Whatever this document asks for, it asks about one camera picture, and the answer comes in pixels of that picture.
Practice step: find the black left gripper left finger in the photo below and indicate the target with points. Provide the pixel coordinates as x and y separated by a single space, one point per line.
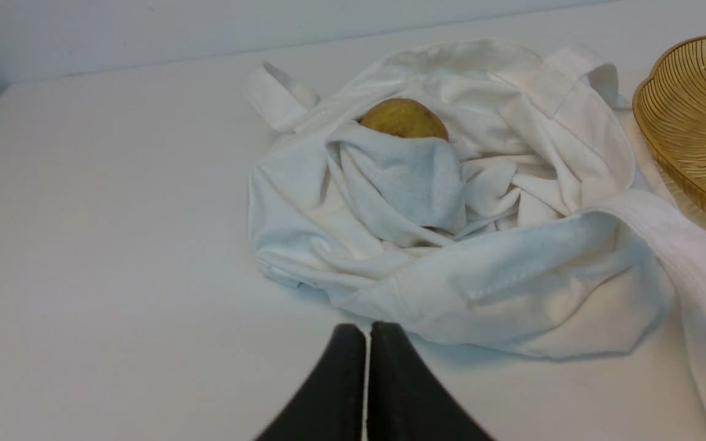
329 405

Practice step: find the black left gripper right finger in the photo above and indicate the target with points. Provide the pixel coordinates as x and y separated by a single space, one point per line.
405 400

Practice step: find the white cloth tote bag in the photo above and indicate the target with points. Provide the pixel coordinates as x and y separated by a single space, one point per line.
531 231

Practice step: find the amber glass fruit bowl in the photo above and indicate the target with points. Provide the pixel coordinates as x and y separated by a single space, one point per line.
670 110

